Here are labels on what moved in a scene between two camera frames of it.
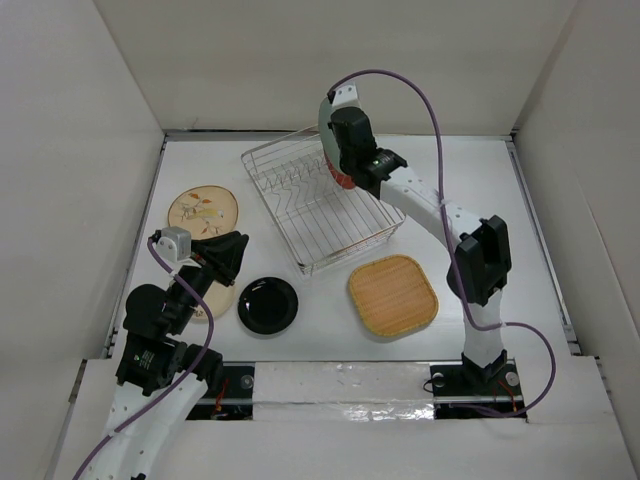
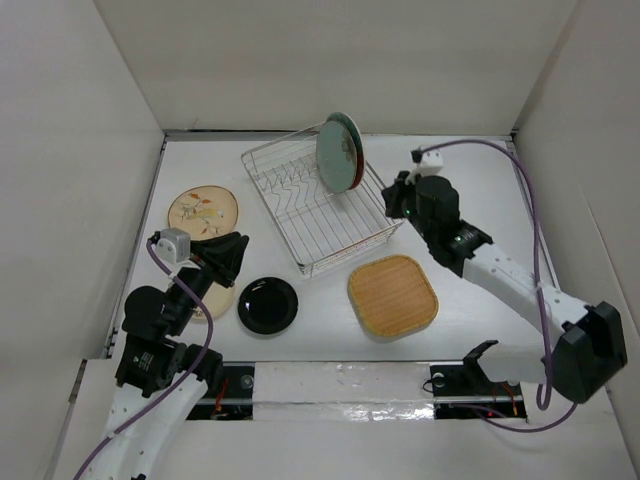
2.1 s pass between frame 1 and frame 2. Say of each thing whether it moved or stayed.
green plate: moved
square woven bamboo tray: stayed
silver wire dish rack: stayed
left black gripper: stayed
